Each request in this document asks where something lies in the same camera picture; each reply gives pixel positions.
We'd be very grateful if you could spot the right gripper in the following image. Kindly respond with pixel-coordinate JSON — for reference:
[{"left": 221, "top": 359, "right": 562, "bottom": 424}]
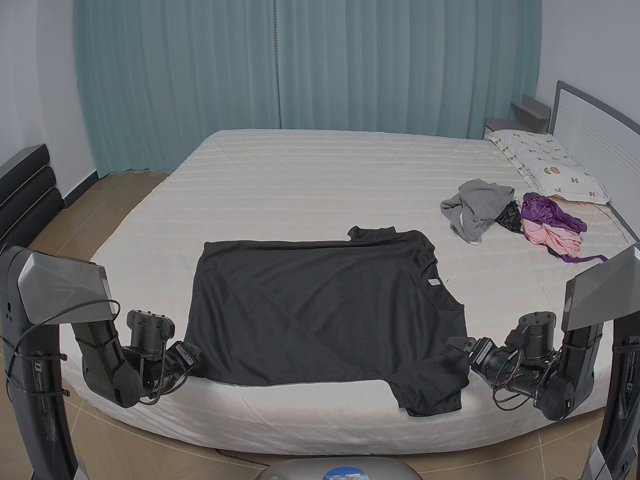
[{"left": 446, "top": 336, "right": 521, "bottom": 389}]

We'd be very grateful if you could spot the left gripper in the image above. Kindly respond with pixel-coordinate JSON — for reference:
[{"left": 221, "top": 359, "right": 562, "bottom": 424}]
[{"left": 150, "top": 340, "right": 202, "bottom": 394}]

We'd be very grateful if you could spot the black T-shirt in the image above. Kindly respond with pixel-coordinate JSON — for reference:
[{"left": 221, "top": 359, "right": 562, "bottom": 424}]
[{"left": 184, "top": 225, "right": 471, "bottom": 417}]

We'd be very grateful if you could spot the bed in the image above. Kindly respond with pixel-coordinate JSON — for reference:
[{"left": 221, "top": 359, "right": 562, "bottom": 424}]
[{"left": 59, "top": 80, "right": 640, "bottom": 456}]

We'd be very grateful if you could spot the small black garment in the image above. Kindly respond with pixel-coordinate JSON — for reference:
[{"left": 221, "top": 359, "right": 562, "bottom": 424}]
[{"left": 495, "top": 202, "right": 525, "bottom": 234}]

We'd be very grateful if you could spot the pink garment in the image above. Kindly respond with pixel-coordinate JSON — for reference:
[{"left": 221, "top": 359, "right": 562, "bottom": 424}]
[{"left": 522, "top": 219, "right": 583, "bottom": 256}]

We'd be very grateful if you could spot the grey garment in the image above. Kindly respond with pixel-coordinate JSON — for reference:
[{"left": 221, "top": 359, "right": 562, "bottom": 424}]
[{"left": 440, "top": 178, "right": 517, "bottom": 245}]

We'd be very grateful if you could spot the purple garment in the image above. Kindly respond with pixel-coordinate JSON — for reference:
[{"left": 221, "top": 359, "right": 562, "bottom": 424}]
[{"left": 520, "top": 192, "right": 608, "bottom": 264}]

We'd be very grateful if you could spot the white printed pillow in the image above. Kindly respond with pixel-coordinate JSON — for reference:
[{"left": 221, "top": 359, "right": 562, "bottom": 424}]
[{"left": 485, "top": 129, "right": 612, "bottom": 205}]

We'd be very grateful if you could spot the black chest of drawers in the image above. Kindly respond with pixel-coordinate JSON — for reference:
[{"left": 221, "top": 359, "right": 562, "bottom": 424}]
[{"left": 0, "top": 144, "right": 65, "bottom": 249}]

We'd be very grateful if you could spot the grey bedside table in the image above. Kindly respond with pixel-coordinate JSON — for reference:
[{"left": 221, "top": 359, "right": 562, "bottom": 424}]
[{"left": 484, "top": 94, "right": 552, "bottom": 134}]

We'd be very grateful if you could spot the blue-green curtain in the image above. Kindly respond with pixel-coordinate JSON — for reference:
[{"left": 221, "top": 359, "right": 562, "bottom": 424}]
[
  {"left": 74, "top": 0, "right": 281, "bottom": 179},
  {"left": 276, "top": 0, "right": 543, "bottom": 141}
]

